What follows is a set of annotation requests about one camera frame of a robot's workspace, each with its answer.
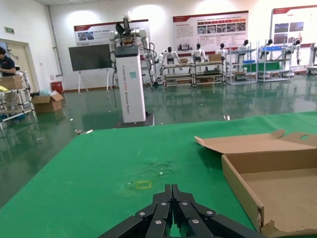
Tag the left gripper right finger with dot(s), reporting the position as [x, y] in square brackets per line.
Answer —
[190, 213]

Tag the black display on stand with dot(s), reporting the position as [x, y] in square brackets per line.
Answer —
[89, 57]

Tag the metal shelving rack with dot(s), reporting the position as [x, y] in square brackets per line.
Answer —
[177, 66]
[272, 79]
[241, 51]
[209, 62]

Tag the blue plastic bin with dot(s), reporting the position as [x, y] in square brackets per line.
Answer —
[271, 48]
[248, 62]

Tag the green board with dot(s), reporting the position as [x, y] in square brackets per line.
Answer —
[268, 67]

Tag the large open cardboard box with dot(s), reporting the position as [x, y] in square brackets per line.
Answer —
[45, 104]

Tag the red box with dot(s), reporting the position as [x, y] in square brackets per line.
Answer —
[57, 87]

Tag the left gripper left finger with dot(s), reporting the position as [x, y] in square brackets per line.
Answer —
[158, 210]

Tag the white humanoid robot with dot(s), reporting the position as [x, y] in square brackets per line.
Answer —
[270, 42]
[245, 45]
[170, 55]
[297, 44]
[198, 53]
[222, 52]

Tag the beige door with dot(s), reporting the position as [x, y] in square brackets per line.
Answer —
[22, 57]

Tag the light blue plastic bag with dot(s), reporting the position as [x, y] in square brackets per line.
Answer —
[45, 93]

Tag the person in dark shirt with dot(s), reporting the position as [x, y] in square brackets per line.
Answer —
[7, 65]

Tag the grey wall pipe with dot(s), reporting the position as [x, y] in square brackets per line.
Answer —
[55, 44]

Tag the open brown cardboard box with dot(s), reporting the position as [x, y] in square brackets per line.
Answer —
[284, 193]

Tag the red and white wall poster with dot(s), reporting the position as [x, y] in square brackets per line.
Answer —
[188, 29]
[99, 34]
[307, 27]

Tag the yellow cloth item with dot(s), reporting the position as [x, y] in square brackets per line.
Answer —
[3, 88]

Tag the green exit sign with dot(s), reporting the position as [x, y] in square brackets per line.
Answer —
[9, 30]

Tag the small metal clip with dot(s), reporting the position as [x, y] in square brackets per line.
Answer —
[84, 131]
[227, 117]

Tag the small brown cardboard box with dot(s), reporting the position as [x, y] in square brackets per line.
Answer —
[214, 57]
[184, 60]

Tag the green table cloth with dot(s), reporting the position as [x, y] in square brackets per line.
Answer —
[86, 173]

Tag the cardboard box with open flaps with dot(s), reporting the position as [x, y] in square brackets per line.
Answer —
[12, 82]

